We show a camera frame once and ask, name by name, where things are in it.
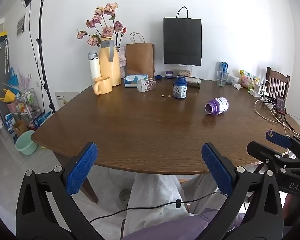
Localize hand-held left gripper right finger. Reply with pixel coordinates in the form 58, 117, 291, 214
201, 142, 284, 240

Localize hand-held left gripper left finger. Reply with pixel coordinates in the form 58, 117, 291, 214
16, 142, 103, 240

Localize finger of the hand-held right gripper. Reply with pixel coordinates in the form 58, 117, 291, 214
265, 129, 300, 159
247, 141, 300, 173

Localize person's right forearm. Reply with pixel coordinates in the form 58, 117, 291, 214
282, 193, 300, 227

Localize black smartphone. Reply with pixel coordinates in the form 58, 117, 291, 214
276, 95, 287, 116

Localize white power strip with chargers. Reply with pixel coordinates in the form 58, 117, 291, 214
249, 79, 268, 98

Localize dark wooden chair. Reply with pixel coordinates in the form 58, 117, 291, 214
266, 67, 291, 101

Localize green plastic basin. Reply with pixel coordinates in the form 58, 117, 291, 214
15, 130, 39, 156

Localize purple labelled bottle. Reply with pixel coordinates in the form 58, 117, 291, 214
205, 97, 229, 116

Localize person's purple shirt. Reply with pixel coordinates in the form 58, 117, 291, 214
122, 206, 243, 240

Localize colourful snack bag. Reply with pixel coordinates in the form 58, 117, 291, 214
239, 69, 260, 89

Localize person's white trouser legs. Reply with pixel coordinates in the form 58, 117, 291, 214
122, 172, 228, 238

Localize brown wooden table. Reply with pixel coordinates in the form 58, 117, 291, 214
31, 78, 300, 204

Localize white leaning board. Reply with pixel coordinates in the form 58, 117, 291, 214
54, 91, 80, 111

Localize cardboard box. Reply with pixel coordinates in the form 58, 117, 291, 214
13, 120, 29, 137

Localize clear drinking glass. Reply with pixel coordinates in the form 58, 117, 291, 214
217, 70, 229, 88

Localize yellow mug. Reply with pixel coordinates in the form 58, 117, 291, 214
93, 76, 113, 95

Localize dark blue supplement bottle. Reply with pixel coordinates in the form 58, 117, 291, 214
173, 76, 188, 100

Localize steel tumbler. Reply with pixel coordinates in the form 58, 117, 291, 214
185, 77, 201, 89

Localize white thermos bottle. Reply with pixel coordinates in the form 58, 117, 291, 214
88, 51, 101, 90

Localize blue tissue box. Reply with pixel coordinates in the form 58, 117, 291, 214
124, 74, 149, 88

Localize clear food container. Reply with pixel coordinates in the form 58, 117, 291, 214
176, 65, 193, 78

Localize yellow bag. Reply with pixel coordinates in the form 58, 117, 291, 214
0, 89, 17, 104

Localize yellow thermos jug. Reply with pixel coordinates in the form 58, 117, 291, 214
98, 37, 122, 87

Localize clear bottle lying down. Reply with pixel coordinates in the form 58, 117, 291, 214
136, 78, 157, 93

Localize blue bag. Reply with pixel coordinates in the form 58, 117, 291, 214
6, 67, 21, 88

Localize pink patterned vase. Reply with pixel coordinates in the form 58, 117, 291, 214
116, 47, 128, 74

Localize brown paper bag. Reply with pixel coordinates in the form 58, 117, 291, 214
125, 32, 156, 79

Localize black paper bag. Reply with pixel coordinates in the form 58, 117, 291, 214
163, 6, 203, 67

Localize dried pink roses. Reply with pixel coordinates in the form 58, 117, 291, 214
77, 2, 127, 48

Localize black studio light on stand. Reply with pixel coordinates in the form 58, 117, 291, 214
19, 0, 57, 114

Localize white charging cables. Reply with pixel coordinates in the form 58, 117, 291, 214
254, 80, 300, 136

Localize black cable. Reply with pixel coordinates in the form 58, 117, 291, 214
89, 191, 228, 224

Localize wire storage rack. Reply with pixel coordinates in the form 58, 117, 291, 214
14, 88, 47, 131

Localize white wall panel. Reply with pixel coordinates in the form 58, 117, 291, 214
16, 15, 27, 38

